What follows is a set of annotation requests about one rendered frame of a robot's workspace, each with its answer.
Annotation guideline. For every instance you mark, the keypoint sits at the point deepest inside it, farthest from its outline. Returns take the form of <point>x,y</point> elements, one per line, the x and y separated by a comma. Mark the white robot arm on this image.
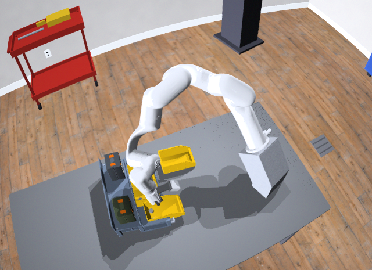
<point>237,95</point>

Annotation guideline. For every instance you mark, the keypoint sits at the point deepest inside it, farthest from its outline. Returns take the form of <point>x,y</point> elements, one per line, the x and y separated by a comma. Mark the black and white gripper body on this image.
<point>153,197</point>

